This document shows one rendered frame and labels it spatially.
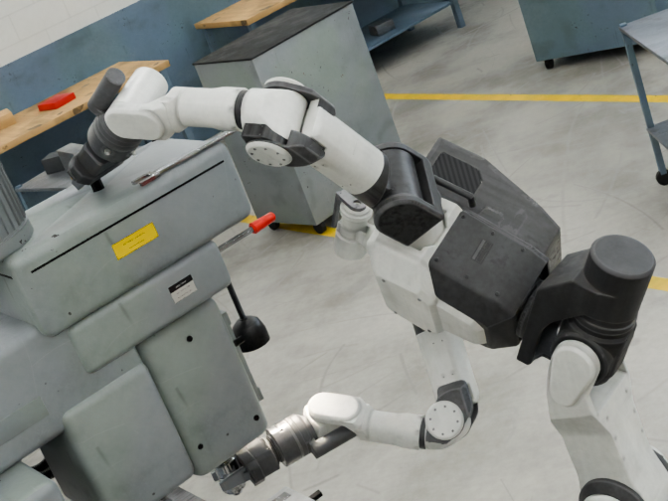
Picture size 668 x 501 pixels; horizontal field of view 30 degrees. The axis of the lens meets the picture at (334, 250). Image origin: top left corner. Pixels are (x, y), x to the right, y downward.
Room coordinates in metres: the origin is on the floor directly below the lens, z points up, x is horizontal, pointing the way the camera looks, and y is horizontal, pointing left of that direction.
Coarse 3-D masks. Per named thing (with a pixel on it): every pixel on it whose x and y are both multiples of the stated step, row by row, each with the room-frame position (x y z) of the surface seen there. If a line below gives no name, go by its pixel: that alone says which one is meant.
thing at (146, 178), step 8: (216, 136) 2.25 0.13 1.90; (224, 136) 2.24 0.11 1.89; (208, 144) 2.23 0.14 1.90; (192, 152) 2.21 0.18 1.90; (176, 160) 2.20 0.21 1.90; (184, 160) 2.20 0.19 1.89; (160, 168) 2.18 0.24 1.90; (168, 168) 2.18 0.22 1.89; (144, 176) 2.18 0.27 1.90; (152, 176) 2.15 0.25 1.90; (136, 184) 2.17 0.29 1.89; (144, 184) 2.14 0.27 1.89
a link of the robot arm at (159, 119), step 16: (176, 96) 2.03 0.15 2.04; (112, 112) 2.05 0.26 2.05; (128, 112) 2.03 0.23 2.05; (144, 112) 2.02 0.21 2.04; (160, 112) 2.01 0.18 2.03; (176, 112) 2.02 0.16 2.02; (112, 128) 2.06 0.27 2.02; (128, 128) 2.05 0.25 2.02; (144, 128) 2.03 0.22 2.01; (160, 128) 2.02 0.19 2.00; (176, 128) 2.03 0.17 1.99
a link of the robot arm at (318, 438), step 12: (288, 420) 2.28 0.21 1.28; (300, 420) 2.27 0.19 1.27; (312, 420) 2.27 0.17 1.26; (300, 432) 2.25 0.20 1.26; (312, 432) 2.26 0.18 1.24; (324, 432) 2.27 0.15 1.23; (336, 432) 2.25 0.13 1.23; (348, 432) 2.25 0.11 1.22; (312, 444) 2.24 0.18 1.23; (324, 444) 2.24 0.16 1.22; (336, 444) 2.24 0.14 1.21
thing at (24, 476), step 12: (12, 468) 1.95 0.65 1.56; (24, 468) 1.93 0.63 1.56; (0, 480) 1.92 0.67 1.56; (12, 480) 1.90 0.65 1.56; (24, 480) 1.89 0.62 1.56; (36, 480) 1.87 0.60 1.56; (48, 480) 1.86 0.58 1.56; (0, 492) 1.88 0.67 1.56; (12, 492) 1.86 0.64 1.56; (24, 492) 1.84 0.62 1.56; (36, 492) 1.84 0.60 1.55; (48, 492) 1.84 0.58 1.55; (60, 492) 1.86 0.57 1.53
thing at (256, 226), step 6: (264, 216) 2.28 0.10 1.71; (270, 216) 2.28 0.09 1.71; (252, 222) 2.26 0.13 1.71; (258, 222) 2.26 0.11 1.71; (264, 222) 2.27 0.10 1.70; (270, 222) 2.27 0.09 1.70; (252, 228) 2.26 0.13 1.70; (258, 228) 2.26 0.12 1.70; (240, 234) 2.24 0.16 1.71; (246, 234) 2.25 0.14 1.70; (234, 240) 2.23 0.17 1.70; (240, 240) 2.24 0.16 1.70; (222, 246) 2.22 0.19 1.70; (228, 246) 2.22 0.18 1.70
